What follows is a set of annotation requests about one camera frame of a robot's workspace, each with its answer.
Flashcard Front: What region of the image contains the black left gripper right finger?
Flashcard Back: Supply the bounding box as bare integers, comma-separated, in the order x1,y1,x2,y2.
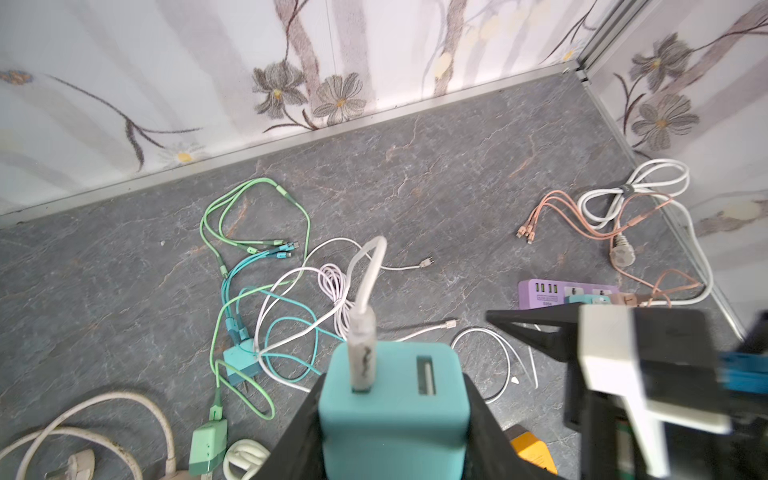
462,374,559,480

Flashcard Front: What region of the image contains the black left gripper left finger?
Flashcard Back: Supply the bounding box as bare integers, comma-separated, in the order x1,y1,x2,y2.
254,374,327,480

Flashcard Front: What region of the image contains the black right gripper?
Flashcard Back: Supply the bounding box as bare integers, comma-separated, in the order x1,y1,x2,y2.
485,307,767,479

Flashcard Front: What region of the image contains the orange power strip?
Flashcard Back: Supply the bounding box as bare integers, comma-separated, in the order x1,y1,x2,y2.
510,429,558,475

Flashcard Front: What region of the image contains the purple power strip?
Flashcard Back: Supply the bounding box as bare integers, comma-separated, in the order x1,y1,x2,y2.
518,279,619,310

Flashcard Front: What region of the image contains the pink USB charger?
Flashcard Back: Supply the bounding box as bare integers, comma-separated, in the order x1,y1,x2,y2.
611,292,641,307

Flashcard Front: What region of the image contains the teal usb charger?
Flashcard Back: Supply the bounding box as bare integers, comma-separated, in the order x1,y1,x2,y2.
223,339,262,387
319,341,470,479

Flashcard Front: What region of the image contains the pink charging cable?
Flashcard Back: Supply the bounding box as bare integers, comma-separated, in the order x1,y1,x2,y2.
515,190,703,307

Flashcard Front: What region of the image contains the thin white cable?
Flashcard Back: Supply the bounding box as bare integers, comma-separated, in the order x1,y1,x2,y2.
253,235,460,394

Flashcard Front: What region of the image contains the light green USB charger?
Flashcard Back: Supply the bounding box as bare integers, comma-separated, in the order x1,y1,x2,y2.
188,419,228,476

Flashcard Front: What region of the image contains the white cord of purple strip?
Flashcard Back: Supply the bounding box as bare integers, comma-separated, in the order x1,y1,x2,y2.
577,158,715,307

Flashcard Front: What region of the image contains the teal charging cable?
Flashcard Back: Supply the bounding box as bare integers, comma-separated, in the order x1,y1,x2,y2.
220,242,346,385

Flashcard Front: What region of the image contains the beige power cord with plug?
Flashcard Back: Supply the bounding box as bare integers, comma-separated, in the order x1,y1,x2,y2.
0,391,178,480

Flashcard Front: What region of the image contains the light green charging cable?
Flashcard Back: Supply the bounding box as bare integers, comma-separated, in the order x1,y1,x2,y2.
197,176,313,421

